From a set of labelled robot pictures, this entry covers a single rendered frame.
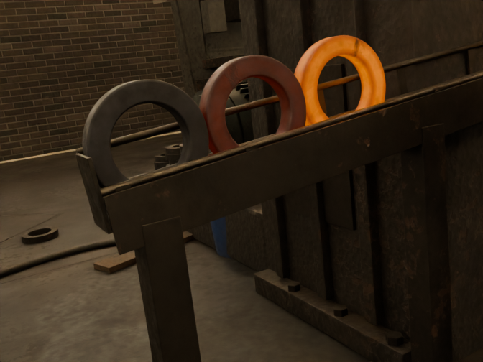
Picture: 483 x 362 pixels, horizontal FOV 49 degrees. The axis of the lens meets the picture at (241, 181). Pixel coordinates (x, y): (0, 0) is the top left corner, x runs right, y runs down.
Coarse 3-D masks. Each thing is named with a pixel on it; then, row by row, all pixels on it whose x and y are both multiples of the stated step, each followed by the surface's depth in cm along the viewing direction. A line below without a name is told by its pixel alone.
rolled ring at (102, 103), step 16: (144, 80) 75; (160, 80) 76; (112, 96) 73; (128, 96) 74; (144, 96) 75; (160, 96) 76; (176, 96) 77; (96, 112) 72; (112, 112) 73; (176, 112) 78; (192, 112) 79; (96, 128) 72; (112, 128) 73; (192, 128) 79; (96, 144) 73; (192, 144) 79; (208, 144) 81; (96, 160) 73; (112, 160) 74; (192, 160) 80; (96, 176) 73; (112, 176) 74
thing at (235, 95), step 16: (240, 96) 220; (240, 112) 215; (240, 128) 213; (256, 208) 193; (208, 224) 229; (240, 224) 202; (256, 224) 191; (208, 240) 232; (240, 240) 205; (256, 240) 193; (240, 256) 208; (256, 256) 196
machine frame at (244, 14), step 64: (256, 0) 152; (320, 0) 131; (384, 0) 113; (448, 0) 112; (384, 64) 117; (448, 64) 114; (256, 128) 171; (320, 192) 144; (384, 192) 125; (448, 192) 119; (320, 256) 148; (384, 256) 130; (320, 320) 149; (384, 320) 134
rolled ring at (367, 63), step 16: (320, 48) 89; (336, 48) 91; (352, 48) 92; (368, 48) 94; (304, 64) 89; (320, 64) 90; (368, 64) 94; (304, 80) 89; (368, 80) 96; (384, 80) 96; (368, 96) 96; (384, 96) 97; (320, 112) 91
